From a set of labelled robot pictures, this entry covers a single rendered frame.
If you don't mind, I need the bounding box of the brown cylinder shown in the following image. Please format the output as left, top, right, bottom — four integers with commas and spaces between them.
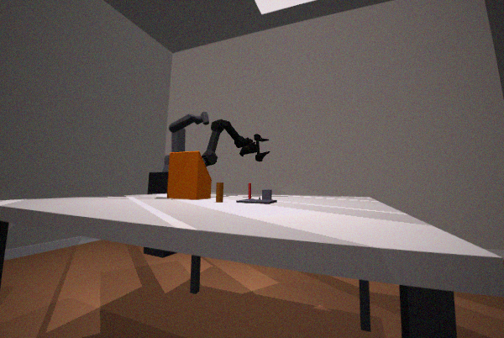
216, 182, 223, 203

